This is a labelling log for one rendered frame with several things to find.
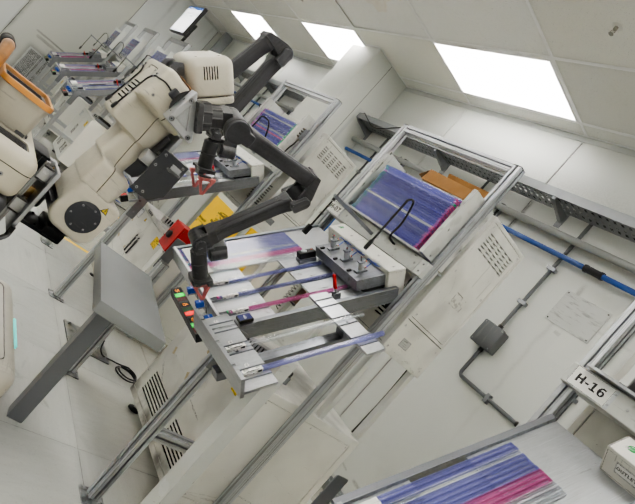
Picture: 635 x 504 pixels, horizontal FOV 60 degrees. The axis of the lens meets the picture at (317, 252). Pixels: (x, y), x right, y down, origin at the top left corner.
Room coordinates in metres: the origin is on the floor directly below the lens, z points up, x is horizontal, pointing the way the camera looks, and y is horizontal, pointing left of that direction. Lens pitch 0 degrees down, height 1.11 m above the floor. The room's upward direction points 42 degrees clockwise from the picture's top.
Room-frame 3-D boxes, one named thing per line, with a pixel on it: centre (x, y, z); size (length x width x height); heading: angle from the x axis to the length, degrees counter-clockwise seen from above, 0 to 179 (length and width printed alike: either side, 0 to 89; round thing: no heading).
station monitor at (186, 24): (6.14, 2.76, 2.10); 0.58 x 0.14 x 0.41; 38
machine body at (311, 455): (2.51, -0.24, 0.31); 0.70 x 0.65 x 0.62; 38
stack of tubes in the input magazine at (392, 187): (2.39, -0.17, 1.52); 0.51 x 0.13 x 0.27; 38
